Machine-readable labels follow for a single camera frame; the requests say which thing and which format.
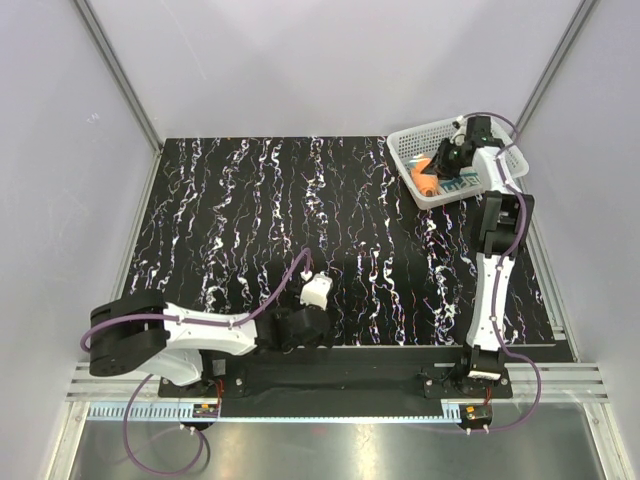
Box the rabbit print towel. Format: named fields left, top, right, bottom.
left=439, top=168, right=482, bottom=195

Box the orange dotted checkered towel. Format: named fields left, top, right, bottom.
left=408, top=155, right=439, bottom=197

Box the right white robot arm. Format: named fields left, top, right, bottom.
left=411, top=112, right=535, bottom=397

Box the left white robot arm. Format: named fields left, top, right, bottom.
left=80, top=290, right=334, bottom=396

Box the white plastic mesh basket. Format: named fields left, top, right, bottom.
left=387, top=111, right=529, bottom=210

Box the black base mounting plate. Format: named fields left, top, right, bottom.
left=158, top=345, right=513, bottom=401

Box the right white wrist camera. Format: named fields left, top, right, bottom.
left=450, top=115, right=467, bottom=146

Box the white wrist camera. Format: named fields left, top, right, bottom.
left=450, top=115, right=467, bottom=146
left=299, top=272, right=333, bottom=310

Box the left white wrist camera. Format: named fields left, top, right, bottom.
left=299, top=272, right=333, bottom=310

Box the aluminium frame rail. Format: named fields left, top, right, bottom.
left=66, top=364, right=608, bottom=424

